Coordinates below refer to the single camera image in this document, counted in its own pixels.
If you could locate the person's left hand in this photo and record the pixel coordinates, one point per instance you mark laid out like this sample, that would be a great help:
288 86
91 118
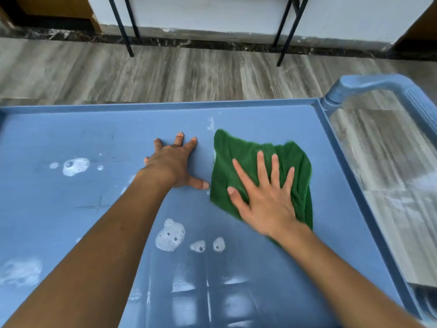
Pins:
169 165

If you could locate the person's right hand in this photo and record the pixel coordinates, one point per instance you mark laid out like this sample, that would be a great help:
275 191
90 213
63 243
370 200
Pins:
269 208

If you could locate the person's left middle finger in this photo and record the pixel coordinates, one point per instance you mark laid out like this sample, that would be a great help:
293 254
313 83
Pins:
179 138

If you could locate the person's right little finger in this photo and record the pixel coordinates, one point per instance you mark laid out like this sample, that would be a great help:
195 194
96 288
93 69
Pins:
288 181

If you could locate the person's left thumb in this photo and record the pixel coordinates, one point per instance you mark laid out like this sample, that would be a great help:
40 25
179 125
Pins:
198 183

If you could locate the person's left little finger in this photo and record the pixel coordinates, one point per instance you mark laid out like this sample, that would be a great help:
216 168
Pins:
147 160

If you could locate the person's right thumb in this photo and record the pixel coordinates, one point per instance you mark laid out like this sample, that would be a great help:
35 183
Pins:
237 200

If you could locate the person's right middle finger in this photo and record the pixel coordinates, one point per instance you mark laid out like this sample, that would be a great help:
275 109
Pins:
262 169

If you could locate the green cleaning cloth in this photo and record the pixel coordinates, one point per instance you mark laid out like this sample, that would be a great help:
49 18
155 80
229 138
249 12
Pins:
239 153

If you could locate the person's right forearm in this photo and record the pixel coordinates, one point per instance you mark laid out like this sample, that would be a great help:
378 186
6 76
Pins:
338 280

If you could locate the person's left forearm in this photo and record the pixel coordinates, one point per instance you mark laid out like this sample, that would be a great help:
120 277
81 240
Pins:
99 245

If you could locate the white soap foam patches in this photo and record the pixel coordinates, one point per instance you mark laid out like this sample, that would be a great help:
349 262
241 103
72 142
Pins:
170 235

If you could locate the blue plastic cart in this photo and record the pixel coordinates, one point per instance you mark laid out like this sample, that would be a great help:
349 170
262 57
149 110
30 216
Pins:
68 208

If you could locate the brown wooden cabinet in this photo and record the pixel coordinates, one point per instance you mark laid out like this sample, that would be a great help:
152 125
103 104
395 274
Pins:
421 30
51 6

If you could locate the black metal frame leg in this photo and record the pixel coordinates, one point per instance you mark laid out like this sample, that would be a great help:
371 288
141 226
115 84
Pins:
123 27
290 28

